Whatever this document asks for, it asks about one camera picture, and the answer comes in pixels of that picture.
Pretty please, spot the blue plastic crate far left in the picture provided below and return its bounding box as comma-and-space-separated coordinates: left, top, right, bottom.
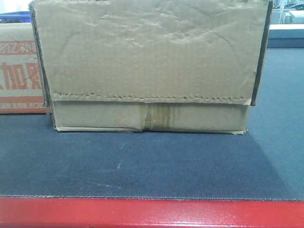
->
0, 11, 31, 23

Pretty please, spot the plain brown cardboard box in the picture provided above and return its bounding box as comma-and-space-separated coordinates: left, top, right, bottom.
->
29, 0, 273, 134

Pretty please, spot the dark grey fabric mat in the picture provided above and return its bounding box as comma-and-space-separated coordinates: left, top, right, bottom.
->
0, 48, 304, 201

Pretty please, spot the grey background table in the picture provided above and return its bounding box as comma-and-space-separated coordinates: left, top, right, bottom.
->
267, 24, 304, 48

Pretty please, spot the red table edge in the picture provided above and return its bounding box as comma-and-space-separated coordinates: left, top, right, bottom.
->
0, 197, 304, 228

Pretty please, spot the red printed cardboard box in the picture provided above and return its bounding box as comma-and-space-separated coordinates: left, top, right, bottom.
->
0, 23, 46, 114

